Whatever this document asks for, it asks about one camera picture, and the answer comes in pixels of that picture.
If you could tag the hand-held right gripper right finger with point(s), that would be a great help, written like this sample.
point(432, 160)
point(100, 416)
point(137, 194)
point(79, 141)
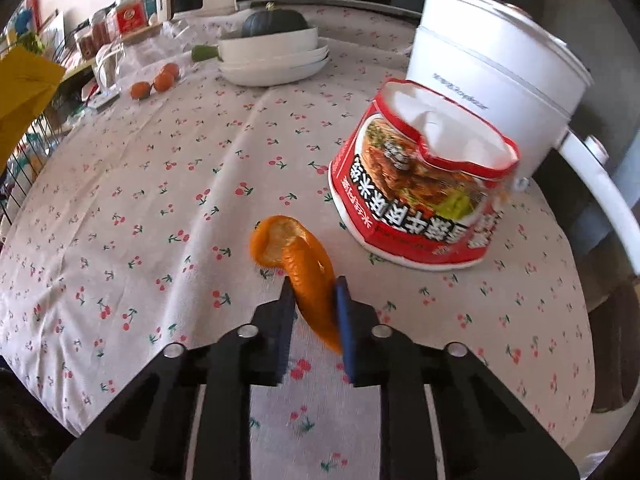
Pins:
point(346, 330)

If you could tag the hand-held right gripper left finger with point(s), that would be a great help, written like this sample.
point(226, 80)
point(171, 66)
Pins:
point(286, 325)

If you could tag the large orange peel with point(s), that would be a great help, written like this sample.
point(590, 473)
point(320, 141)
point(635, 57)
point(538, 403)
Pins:
point(300, 265)

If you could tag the red instant noodle bowl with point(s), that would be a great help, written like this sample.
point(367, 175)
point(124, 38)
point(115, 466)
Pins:
point(400, 185)

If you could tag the cherry print tablecloth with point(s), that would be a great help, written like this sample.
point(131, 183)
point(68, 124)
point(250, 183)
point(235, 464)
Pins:
point(150, 185)

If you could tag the stack of white bowls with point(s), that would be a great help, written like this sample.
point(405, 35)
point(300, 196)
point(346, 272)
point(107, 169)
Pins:
point(270, 77)

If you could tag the dark brown chair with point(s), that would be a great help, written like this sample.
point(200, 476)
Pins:
point(615, 340)

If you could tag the white plate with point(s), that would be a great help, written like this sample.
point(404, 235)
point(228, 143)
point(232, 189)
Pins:
point(320, 57)

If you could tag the small orange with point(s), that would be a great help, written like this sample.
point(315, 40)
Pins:
point(141, 90)
point(171, 71)
point(163, 82)

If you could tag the stacked cream bowls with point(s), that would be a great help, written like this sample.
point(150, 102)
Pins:
point(270, 47)

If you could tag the white electric cooking pot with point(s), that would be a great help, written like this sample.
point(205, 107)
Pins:
point(475, 70)

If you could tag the dark green squash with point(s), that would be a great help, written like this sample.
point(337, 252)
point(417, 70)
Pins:
point(275, 22)

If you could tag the glass jar with cork lid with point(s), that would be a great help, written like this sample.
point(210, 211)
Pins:
point(142, 31)

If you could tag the red label jar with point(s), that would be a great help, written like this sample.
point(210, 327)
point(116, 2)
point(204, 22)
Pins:
point(129, 17)

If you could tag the glass spice jar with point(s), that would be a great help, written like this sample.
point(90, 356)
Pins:
point(101, 27)
point(85, 40)

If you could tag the yellow snack packet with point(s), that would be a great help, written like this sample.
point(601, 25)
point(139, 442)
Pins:
point(25, 90)

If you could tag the green leafy sprig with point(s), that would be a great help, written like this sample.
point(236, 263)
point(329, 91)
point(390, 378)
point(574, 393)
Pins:
point(31, 41)

